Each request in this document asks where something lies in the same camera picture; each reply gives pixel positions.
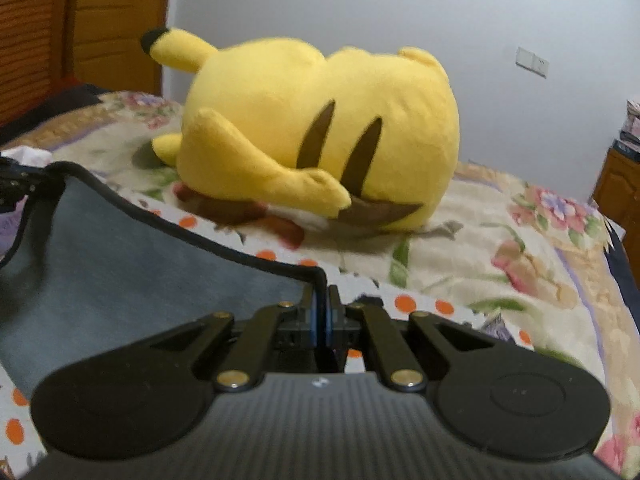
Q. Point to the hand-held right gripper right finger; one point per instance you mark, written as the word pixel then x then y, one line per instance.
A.
pixel 330 317

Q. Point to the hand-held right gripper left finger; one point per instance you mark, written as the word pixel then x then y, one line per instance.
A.
pixel 313 317

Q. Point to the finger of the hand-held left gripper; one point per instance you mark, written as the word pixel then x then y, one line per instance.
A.
pixel 20 180

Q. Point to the grey towel with dark edge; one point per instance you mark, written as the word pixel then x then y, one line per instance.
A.
pixel 125 270

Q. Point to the white crumpled cloth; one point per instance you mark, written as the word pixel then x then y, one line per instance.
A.
pixel 25 154

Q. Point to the purple cloth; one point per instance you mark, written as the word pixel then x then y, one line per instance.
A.
pixel 7 230

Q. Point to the white cloth with orange dots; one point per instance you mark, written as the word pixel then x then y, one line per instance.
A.
pixel 225 232

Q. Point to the ribbed wooden panel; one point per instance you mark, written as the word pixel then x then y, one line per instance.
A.
pixel 30 35

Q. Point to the floral bedsheet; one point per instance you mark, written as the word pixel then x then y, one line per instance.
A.
pixel 475 240

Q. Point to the wooden door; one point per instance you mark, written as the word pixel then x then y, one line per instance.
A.
pixel 117 20

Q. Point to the yellow plush toy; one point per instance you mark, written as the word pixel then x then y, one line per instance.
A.
pixel 280 110

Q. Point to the dark blue cloth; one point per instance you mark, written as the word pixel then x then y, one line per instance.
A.
pixel 625 270

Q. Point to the wooden cabinet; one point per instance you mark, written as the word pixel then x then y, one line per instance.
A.
pixel 620 190

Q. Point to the stack of books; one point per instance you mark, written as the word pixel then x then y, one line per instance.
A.
pixel 631 127

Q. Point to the white wall switch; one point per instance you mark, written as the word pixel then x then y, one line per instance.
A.
pixel 532 62

